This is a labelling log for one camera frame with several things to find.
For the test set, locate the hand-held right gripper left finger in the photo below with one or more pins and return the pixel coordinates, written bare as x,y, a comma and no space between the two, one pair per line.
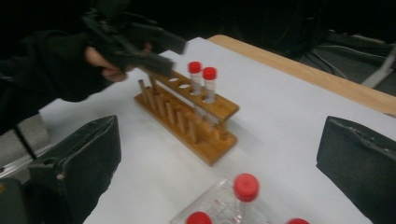
77,161

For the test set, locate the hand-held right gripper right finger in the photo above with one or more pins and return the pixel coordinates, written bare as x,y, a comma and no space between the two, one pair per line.
361,165

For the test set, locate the red-capped clear tube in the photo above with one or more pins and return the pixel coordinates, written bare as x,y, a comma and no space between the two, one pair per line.
246,186
195,67
297,221
198,218
209,73

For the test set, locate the wooden test tube rack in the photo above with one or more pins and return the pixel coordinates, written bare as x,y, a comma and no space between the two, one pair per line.
214,146

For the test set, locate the clear plastic tube rack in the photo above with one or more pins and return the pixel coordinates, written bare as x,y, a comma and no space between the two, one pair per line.
214,205

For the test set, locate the white table mat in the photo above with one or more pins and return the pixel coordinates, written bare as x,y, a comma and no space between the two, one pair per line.
280,124

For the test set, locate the grey metal stand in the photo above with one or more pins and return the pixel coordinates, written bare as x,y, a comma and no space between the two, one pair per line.
381,74

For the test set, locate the aluminium frame rail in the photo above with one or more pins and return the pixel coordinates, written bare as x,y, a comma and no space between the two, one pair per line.
18,166

